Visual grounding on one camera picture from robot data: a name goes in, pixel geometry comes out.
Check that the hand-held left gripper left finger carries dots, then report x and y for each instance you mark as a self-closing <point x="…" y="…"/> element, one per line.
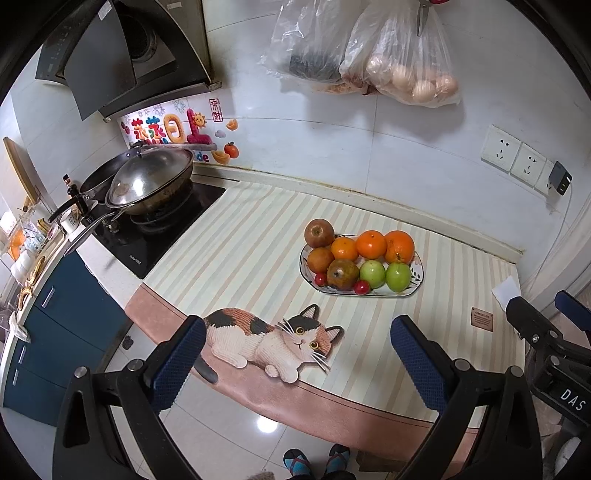
<point x="180" y="364"/>

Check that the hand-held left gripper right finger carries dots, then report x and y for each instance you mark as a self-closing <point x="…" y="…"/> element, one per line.
<point x="415" y="364"/>

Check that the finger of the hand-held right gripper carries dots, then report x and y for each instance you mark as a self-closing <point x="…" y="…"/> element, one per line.
<point x="575" y="309"/>
<point x="531" y="323"/>

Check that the floral ceramic plate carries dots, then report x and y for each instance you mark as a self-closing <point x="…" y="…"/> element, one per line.
<point x="417" y="270"/>

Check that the large brown apple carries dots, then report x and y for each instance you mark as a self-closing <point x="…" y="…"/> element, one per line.
<point x="342" y="274"/>

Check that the small tangerine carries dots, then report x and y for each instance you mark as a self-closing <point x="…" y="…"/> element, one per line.
<point x="345" y="248"/>

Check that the small orange brown fruit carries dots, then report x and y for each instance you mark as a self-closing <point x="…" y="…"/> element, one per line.
<point x="320" y="259"/>

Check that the white paper sheet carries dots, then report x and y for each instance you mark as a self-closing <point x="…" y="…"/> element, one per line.
<point x="507" y="291"/>

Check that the brown mat label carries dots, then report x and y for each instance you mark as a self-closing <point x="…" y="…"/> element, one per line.
<point x="483" y="318"/>

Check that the green apple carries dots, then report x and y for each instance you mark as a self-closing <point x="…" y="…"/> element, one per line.
<point x="397" y="276"/>
<point x="372" y="273"/>

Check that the red cherry tomato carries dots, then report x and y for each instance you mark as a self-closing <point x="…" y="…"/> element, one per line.
<point x="361" y="287"/>
<point x="320" y="278"/>

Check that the orange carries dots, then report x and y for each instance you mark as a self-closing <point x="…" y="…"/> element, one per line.
<point x="371" y="244"/>
<point x="400" y="246"/>

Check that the black glass hob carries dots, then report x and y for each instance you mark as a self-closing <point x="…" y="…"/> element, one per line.
<point x="138" y="249"/>

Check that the blue kitchen cabinet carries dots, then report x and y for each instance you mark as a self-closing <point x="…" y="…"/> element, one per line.
<point x="64" y="323"/>

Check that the person's right slipper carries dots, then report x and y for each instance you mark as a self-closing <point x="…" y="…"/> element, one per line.
<point x="336" y="459"/>

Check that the person's slipper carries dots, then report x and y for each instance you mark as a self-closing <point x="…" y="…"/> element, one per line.
<point x="336" y="459"/>
<point x="297" y="464"/>

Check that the black charger plug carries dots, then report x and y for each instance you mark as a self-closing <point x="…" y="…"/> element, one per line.
<point x="560" y="177"/>

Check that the striped cat print mat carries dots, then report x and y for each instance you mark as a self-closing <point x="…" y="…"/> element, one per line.
<point x="254" y="230"/>

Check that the person's left slipper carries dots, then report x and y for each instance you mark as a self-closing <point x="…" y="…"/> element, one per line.
<point x="297" y="464"/>

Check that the white cloth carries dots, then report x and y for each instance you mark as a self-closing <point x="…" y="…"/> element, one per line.
<point x="18" y="330"/>

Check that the steel wok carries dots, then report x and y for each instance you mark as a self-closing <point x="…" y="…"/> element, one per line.
<point x="171" y="194"/>

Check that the white cup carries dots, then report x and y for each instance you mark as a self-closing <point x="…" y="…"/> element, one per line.
<point x="69" y="222"/>

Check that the steel wok lid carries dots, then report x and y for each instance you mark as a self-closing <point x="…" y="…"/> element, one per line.
<point x="147" y="173"/>

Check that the black frying pan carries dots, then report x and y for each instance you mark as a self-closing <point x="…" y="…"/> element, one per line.
<point x="99" y="177"/>

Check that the dark sauce bottle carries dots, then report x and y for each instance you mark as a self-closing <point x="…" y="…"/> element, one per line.
<point x="71" y="187"/>

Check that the wooden cutting board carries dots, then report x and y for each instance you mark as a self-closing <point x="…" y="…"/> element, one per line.
<point x="18" y="170"/>

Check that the plastic bag of eggs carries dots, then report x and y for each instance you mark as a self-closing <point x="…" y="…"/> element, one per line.
<point x="415" y="78"/>

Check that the plastic bag with brown contents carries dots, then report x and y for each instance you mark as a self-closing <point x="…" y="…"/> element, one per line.
<point x="353" y="82"/>

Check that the black range hood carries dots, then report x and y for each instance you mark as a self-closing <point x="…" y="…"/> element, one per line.
<point x="115" y="60"/>

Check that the plastic bag with dark contents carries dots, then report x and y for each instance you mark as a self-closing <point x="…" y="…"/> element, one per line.
<point x="314" y="64"/>

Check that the white wall socket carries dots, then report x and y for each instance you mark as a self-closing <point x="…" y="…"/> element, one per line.
<point x="542" y="182"/>
<point x="528" y="164"/>
<point x="501" y="146"/>

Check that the orange fruit wall sticker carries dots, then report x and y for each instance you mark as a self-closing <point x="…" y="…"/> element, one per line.
<point x="231" y="150"/>

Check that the colourful letters wall sticker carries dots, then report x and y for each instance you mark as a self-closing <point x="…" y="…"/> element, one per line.
<point x="180" y="131"/>

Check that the small yellow wall sticker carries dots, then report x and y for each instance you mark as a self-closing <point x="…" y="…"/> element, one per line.
<point x="231" y="123"/>

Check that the red label wall sticker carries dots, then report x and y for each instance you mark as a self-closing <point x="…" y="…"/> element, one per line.
<point x="214" y="110"/>

